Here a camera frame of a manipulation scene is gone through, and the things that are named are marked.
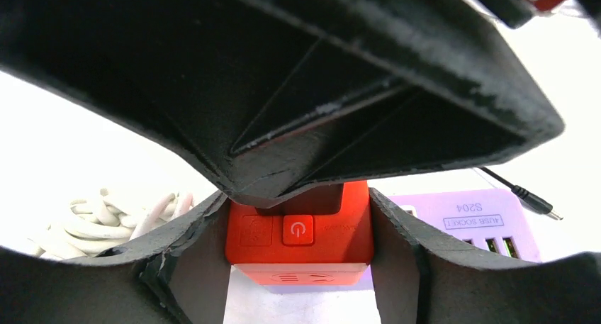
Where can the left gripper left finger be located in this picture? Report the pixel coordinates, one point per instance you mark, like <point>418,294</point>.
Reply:
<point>176,273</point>

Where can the purple power strip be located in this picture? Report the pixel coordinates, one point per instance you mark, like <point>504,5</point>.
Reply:
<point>490,219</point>

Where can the black plug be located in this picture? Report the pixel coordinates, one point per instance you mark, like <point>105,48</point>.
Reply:
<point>327,200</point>

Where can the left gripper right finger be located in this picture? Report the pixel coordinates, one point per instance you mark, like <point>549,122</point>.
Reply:
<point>422,275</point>

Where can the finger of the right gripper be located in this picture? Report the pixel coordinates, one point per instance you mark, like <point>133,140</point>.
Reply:
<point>270,98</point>

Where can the red cube socket adapter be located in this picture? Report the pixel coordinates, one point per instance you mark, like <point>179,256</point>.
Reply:
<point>304,250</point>

